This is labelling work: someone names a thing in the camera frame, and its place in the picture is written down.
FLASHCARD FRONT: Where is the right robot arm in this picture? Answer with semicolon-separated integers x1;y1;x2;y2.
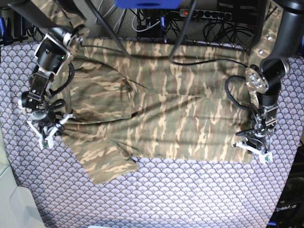
8;0;88;148

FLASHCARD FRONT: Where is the blue clamp right edge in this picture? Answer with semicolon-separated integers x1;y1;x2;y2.
299;35;304;55

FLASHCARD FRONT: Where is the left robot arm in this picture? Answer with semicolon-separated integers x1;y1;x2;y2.
233;0;304;163

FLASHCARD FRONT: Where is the white plastic bin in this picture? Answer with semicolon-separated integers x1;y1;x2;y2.
0;136;45;228

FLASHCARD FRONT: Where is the camouflage T-shirt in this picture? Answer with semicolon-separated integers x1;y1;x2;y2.
30;0;283;185

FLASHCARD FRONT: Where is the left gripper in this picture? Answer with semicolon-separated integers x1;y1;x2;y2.
232;128;273;157

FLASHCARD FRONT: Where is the blue clamp left edge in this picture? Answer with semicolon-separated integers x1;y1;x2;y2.
0;17;13;46

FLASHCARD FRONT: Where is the black OpenArm box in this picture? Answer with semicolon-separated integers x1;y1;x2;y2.
268;153;304;228

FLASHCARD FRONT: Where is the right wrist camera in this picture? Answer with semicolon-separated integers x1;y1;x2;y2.
38;138;54;150

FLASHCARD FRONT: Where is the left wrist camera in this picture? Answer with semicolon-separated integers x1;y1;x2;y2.
259;152;273;164

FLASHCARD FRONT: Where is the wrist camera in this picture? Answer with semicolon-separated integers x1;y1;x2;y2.
38;138;54;150
259;152;273;164

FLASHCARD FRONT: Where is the blue mount plate top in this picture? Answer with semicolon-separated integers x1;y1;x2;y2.
115;0;181;9

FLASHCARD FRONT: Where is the black power strip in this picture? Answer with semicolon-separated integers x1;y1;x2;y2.
192;9;233;21

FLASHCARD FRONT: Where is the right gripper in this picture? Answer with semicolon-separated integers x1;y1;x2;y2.
26;113;73;143

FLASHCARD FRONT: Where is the blue clamp edge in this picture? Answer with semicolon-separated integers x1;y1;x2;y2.
299;35;304;55
0;17;13;46

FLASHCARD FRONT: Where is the purple fan-pattern tablecloth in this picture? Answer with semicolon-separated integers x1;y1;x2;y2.
0;42;304;228

